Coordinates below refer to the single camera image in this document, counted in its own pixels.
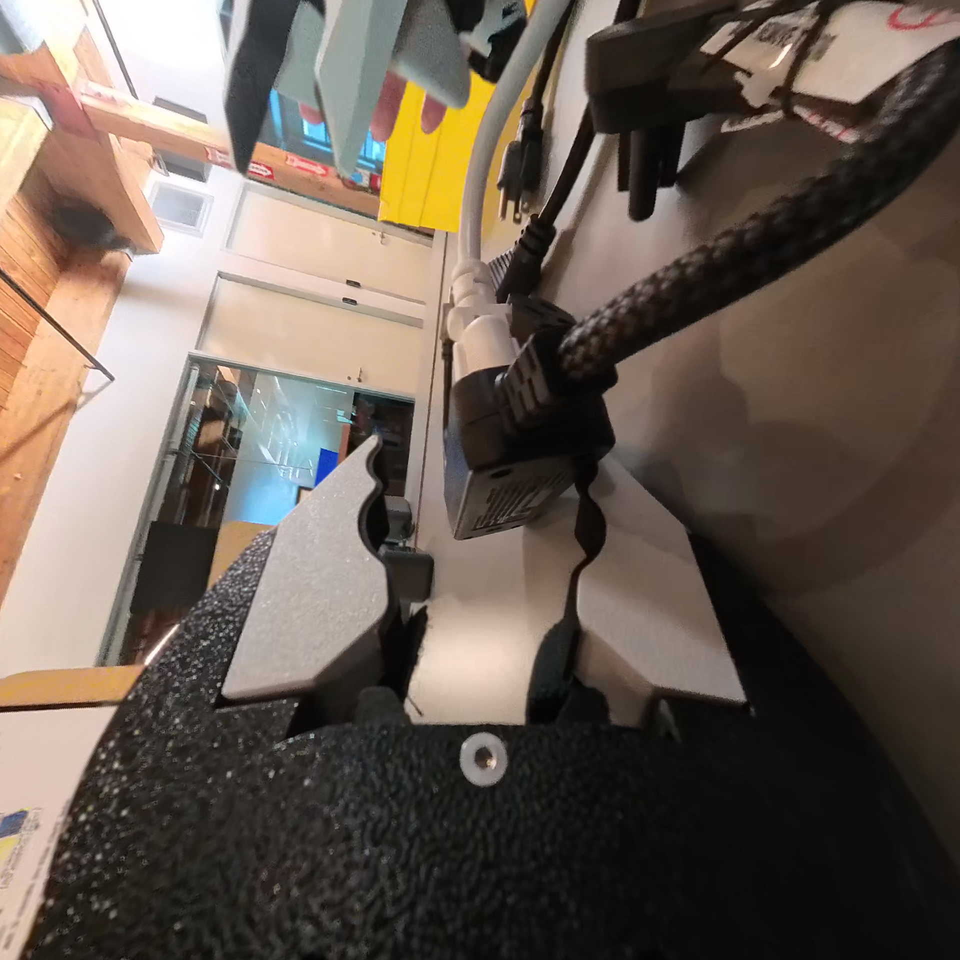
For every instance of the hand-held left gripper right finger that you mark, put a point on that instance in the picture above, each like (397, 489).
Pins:
(645, 600)

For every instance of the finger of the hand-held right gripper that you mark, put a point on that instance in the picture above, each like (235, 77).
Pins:
(360, 75)
(300, 45)

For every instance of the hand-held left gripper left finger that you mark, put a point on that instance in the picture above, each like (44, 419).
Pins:
(315, 585)

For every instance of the black power adapter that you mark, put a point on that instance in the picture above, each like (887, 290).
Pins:
(645, 75)

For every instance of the person's right hand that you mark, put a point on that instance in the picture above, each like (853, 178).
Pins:
(384, 112)

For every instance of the cardboard box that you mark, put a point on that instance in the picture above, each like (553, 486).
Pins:
(240, 551)
(67, 686)

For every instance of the large paned window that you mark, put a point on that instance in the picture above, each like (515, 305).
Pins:
(281, 135)

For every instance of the red arrow sign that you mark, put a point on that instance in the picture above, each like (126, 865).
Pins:
(307, 166)
(219, 156)

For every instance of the black monitor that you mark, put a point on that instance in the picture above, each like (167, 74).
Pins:
(172, 570)

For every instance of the frosted glass door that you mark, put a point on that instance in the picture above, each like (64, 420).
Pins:
(315, 221)
(300, 315)

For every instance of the wooden ceiling beam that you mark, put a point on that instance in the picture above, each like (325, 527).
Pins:
(150, 127)

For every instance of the black ceiling fixture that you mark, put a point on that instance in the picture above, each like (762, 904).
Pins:
(90, 225)

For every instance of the white paper tag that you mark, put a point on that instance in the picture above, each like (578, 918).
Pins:
(810, 75)

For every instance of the printed instruction sheet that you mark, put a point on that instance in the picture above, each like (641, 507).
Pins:
(30, 750)

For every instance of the thin black metal rod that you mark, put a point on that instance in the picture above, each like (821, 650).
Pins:
(56, 324)

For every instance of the dark air duct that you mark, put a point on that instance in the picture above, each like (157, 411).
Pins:
(180, 109)

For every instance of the glass partition wall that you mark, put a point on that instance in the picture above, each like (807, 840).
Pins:
(285, 420)

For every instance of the white wall vent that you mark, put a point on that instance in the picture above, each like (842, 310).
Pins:
(180, 206)

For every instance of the wooden post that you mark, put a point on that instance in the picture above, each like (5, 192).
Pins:
(75, 172)

